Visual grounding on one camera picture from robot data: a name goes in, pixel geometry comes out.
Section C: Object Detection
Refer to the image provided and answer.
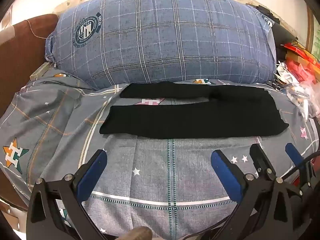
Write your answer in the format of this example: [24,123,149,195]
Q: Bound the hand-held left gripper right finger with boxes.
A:
[211,149,304,240]

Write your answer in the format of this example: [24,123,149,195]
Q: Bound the red packaging pile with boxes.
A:
[284,41,320,83]

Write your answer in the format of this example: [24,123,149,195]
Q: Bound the wooden frame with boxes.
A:
[306,5,320,60]

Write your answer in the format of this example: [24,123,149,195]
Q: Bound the grey star-printed bedsheet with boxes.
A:
[0,69,320,240]

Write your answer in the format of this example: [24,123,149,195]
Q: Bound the white plastic bags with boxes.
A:
[274,61,320,118]

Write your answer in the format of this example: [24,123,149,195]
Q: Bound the black cable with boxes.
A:
[281,151,320,180]

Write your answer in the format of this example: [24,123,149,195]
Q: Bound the blue plaid pillow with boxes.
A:
[44,0,277,90]

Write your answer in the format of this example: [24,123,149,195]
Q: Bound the brown headboard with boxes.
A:
[0,13,59,210]

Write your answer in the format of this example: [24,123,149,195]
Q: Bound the wooden bed frame rail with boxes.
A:
[29,62,52,80]

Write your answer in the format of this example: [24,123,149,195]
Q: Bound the dark bag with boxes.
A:
[246,3,290,63]

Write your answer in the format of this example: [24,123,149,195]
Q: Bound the blurred tan object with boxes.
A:
[119,226,153,240]

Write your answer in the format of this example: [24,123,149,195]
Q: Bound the black pants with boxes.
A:
[99,81,290,140]

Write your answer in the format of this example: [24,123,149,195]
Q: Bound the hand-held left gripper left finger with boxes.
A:
[27,149,108,240]

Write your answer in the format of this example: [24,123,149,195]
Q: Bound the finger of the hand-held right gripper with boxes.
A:
[249,144,275,179]
[285,143,316,195]

